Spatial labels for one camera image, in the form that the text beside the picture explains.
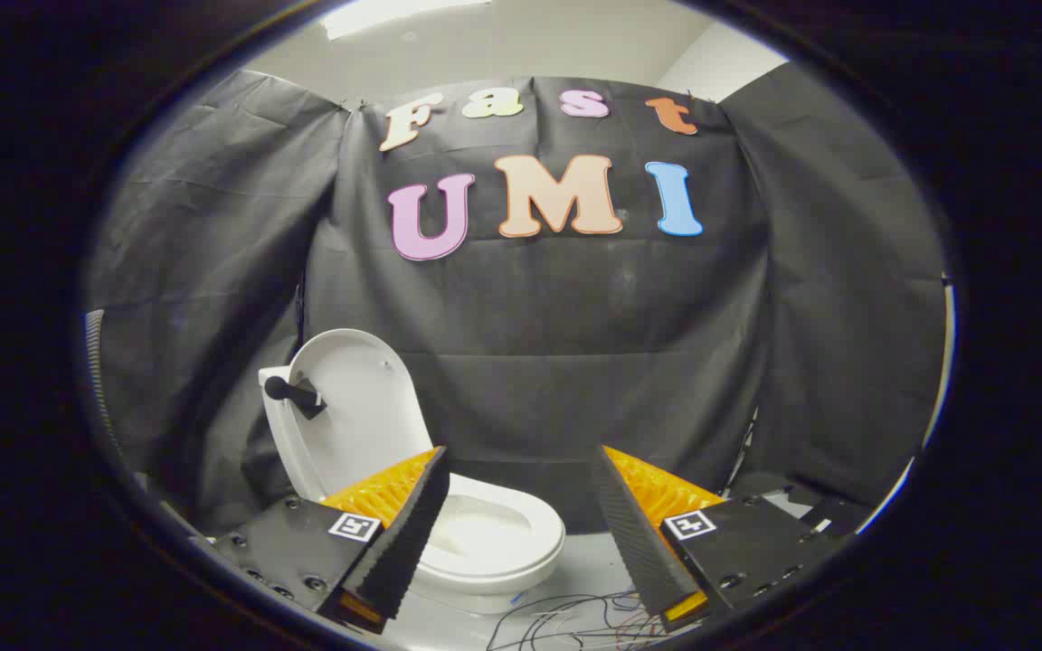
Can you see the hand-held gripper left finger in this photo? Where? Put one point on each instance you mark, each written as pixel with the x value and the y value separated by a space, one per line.
pixel 408 533

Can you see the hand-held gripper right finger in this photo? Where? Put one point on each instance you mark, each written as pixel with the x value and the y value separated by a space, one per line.
pixel 634 542

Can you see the white toilet lid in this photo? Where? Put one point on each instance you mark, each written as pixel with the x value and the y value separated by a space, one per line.
pixel 363 416

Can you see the white toilet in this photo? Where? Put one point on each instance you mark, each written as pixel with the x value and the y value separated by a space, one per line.
pixel 494 542

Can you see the black backdrop cloth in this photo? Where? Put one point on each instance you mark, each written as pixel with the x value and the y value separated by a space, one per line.
pixel 575 344

